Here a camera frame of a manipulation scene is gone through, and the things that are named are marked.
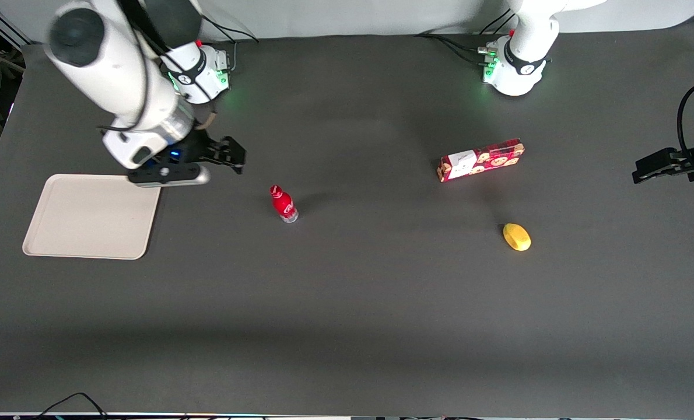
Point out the red cookie box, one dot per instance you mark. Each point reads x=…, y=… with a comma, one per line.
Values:
x=481, y=160

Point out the red coke bottle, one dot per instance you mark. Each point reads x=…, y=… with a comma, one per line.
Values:
x=283, y=204

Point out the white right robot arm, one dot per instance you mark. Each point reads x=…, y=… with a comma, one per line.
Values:
x=108, y=64

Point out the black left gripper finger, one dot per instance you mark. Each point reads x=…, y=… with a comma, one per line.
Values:
x=656, y=158
x=653, y=175

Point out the beige plastic tray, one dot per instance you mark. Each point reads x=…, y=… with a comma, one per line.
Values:
x=93, y=216

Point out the dark grey table mat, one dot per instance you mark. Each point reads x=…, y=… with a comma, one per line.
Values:
x=353, y=303

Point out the yellow lemon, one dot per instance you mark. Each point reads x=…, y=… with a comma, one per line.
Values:
x=517, y=237

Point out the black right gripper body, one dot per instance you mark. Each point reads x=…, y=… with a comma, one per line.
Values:
x=198, y=147

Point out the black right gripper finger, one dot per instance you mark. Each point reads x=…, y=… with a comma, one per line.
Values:
x=235, y=148
x=238, y=168

